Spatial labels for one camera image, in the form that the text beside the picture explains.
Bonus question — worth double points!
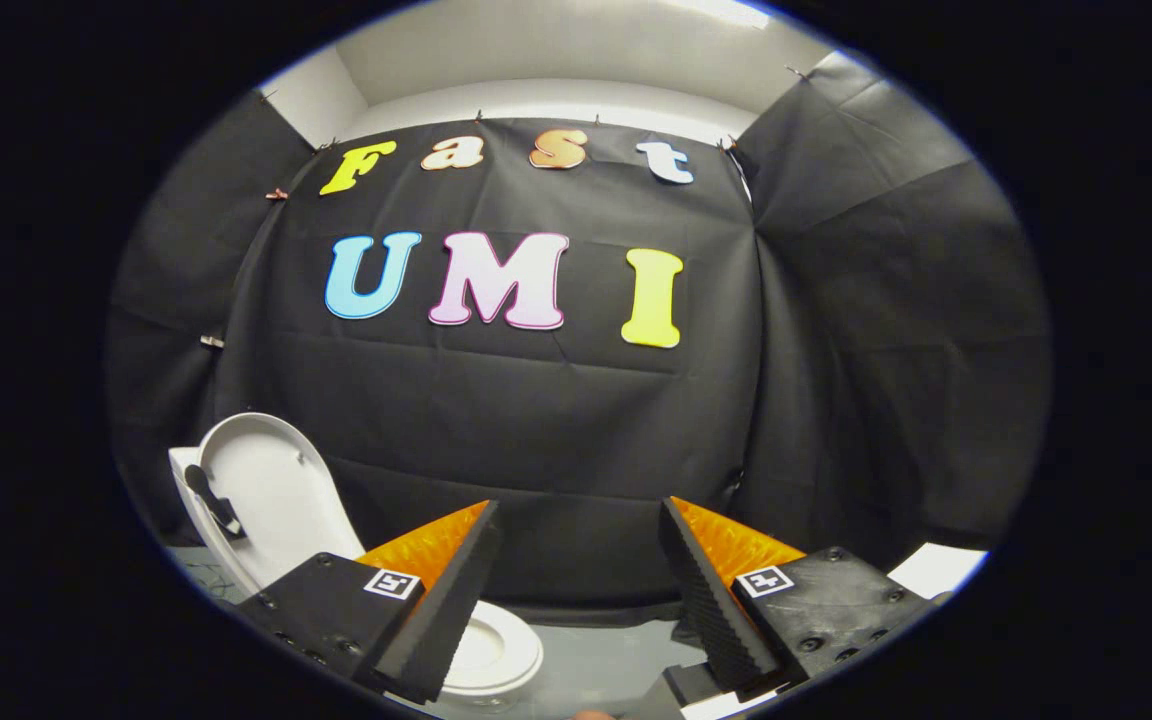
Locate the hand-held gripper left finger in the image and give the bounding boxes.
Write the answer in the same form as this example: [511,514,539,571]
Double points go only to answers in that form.
[236,500,502,705]

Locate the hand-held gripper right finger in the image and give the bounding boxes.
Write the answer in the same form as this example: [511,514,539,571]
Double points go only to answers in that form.
[658,496,937,701]

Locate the white toilet lid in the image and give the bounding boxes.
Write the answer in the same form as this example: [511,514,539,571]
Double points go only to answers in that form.
[198,412,367,593]

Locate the white toilet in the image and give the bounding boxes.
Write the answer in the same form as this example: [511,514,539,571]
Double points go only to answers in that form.
[168,445,545,706]

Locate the black block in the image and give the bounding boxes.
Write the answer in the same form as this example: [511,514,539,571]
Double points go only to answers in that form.
[664,660,727,707]

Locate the white box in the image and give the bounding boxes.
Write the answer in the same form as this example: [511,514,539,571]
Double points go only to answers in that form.
[681,690,749,720]

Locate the black backdrop cloth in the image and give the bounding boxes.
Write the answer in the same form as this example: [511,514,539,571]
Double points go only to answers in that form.
[104,50,1052,611]

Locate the white board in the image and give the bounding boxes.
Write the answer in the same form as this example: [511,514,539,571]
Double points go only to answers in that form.
[886,543,989,601]

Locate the thin dark floor cables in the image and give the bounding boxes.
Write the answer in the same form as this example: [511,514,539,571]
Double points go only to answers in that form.
[181,565,237,603]

